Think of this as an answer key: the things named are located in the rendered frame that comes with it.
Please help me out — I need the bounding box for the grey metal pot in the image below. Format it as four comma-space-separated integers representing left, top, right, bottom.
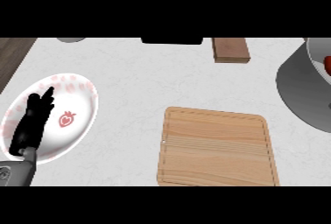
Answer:
274, 38, 331, 134

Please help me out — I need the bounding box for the black appliance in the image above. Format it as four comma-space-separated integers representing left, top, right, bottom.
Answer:
139, 38, 205, 46

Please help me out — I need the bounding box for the grey round object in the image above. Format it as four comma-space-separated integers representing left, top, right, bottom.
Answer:
57, 38, 89, 44

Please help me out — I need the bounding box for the white strawberry print plate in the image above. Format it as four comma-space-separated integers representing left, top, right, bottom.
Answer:
0, 73, 100, 165

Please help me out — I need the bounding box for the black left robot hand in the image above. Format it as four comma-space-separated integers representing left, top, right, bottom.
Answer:
8, 86, 58, 158

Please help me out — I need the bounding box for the brown wooden block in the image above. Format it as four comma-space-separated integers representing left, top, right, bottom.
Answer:
212, 38, 253, 64

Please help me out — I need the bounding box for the dark wooden panel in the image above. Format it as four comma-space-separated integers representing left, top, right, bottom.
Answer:
0, 38, 39, 95

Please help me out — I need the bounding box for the wooden cutting board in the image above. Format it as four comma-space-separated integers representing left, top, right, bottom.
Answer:
156, 106, 283, 187

